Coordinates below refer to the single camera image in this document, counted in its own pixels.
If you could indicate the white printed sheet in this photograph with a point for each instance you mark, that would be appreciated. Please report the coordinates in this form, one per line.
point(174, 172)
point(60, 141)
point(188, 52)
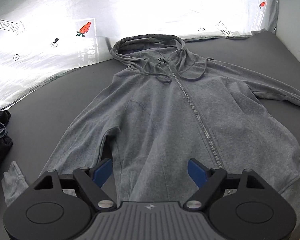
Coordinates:
point(52, 62)

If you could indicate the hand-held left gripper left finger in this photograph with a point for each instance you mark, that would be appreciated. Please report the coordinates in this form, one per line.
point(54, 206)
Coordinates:
point(101, 173)

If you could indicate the pile of clothes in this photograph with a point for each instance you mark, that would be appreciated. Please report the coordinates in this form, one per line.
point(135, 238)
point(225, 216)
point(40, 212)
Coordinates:
point(5, 116)

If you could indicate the grey zip hoodie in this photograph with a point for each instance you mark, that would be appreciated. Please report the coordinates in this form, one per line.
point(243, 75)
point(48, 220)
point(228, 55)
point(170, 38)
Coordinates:
point(165, 117)

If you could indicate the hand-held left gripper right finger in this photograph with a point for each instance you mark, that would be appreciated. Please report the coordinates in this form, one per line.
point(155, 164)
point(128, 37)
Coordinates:
point(196, 173)

